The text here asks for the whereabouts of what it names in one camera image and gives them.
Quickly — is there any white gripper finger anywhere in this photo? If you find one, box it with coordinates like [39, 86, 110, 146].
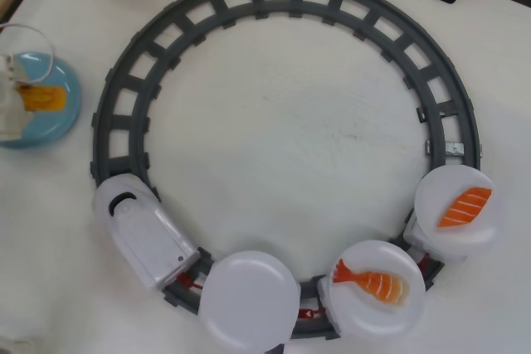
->
[0, 85, 32, 142]
[0, 52, 21, 86]

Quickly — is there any yellow egg nigiri sushi toy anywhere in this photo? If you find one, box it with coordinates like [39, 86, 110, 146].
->
[16, 84, 68, 114]

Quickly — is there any light blue round dish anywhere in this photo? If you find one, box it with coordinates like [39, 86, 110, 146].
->
[0, 51, 83, 151]

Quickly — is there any white Shinkansen toy locomotive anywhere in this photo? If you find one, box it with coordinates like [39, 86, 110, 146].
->
[93, 175, 199, 291]

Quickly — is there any shrimp nigiri sushi toy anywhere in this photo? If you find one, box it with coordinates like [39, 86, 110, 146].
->
[330, 258, 410, 308]

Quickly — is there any salmon nigiri sushi toy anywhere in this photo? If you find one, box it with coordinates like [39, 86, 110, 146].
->
[436, 186, 493, 230]

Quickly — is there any grey circular toy train track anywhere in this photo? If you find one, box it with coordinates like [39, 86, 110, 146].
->
[88, 0, 484, 335]

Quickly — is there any red train coupler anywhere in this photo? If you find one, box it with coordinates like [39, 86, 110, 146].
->
[295, 306, 329, 321]
[180, 271, 206, 291]

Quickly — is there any white round plastic plate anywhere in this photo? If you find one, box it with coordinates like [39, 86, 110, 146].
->
[197, 249, 301, 354]
[414, 164, 506, 264]
[327, 240, 426, 337]

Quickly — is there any white toy train wagon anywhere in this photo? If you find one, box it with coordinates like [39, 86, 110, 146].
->
[402, 209, 448, 266]
[316, 275, 346, 335]

